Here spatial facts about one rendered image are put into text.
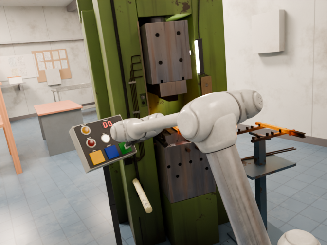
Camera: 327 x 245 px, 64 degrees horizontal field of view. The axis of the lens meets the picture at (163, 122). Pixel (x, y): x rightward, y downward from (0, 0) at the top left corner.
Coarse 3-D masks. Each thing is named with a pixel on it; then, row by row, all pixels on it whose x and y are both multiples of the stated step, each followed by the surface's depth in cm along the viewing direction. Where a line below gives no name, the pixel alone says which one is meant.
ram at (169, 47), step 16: (144, 32) 177; (160, 32) 175; (176, 32) 178; (144, 48) 185; (160, 48) 177; (176, 48) 180; (144, 64) 194; (160, 64) 181; (176, 64) 183; (160, 80) 182; (176, 80) 185
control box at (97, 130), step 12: (108, 120) 169; (120, 120) 174; (72, 132) 156; (96, 132) 161; (108, 132) 165; (84, 144) 154; (96, 144) 158; (108, 144) 162; (84, 156) 151; (120, 156) 163; (84, 168) 155; (96, 168) 155
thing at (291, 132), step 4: (256, 124) 209; (264, 124) 201; (268, 124) 199; (272, 128) 194; (276, 128) 190; (280, 128) 187; (284, 128) 186; (284, 132) 184; (288, 132) 180; (292, 132) 178; (296, 132) 174; (300, 132) 173; (296, 136) 175; (300, 136) 172; (304, 136) 171
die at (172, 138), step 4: (168, 128) 207; (172, 128) 204; (164, 132) 201; (168, 132) 198; (172, 132) 195; (176, 132) 194; (164, 136) 193; (168, 136) 192; (172, 136) 193; (176, 136) 194; (180, 136) 194; (164, 140) 195; (168, 140) 192; (172, 140) 193; (176, 140) 194; (180, 140) 195; (184, 140) 196
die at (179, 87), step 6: (150, 84) 207; (156, 84) 190; (162, 84) 183; (168, 84) 184; (174, 84) 185; (180, 84) 186; (150, 90) 211; (156, 90) 193; (162, 90) 183; (168, 90) 185; (174, 90) 186; (180, 90) 187; (186, 90) 189; (162, 96) 184
